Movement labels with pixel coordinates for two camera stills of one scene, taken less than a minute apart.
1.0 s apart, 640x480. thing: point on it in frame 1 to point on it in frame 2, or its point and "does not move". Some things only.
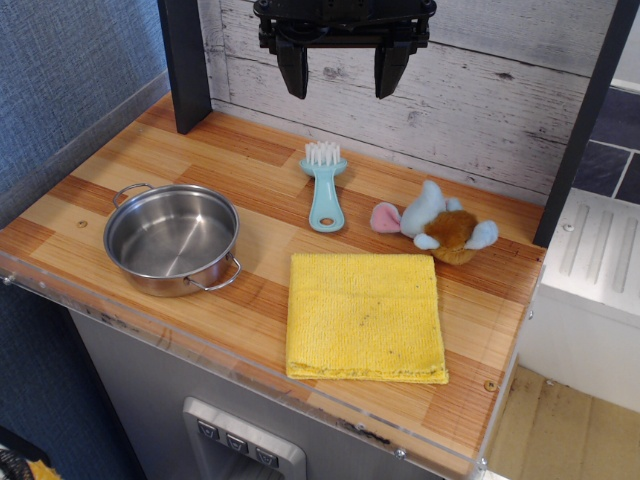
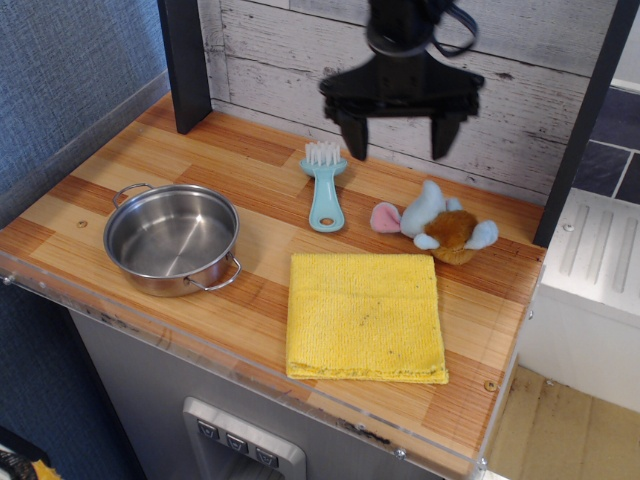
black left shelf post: (186, 59) does not move
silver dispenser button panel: (224, 445) does not move
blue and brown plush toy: (437, 224) does not move
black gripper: (344, 31) to (393, 86)
